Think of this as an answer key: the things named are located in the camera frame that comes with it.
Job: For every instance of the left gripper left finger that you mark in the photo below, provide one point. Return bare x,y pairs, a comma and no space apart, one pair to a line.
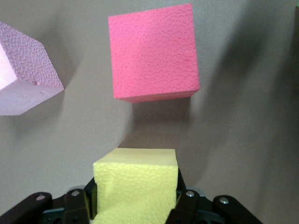
70,207

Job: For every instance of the yellow foam cube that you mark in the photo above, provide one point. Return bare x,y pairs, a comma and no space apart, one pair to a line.
137,186

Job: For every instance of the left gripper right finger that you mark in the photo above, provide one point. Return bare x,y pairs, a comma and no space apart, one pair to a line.
194,207

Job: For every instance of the red foam cube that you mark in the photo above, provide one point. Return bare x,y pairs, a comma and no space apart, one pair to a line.
154,53

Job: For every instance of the pink foam cube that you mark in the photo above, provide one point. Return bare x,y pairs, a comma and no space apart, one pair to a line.
25,77

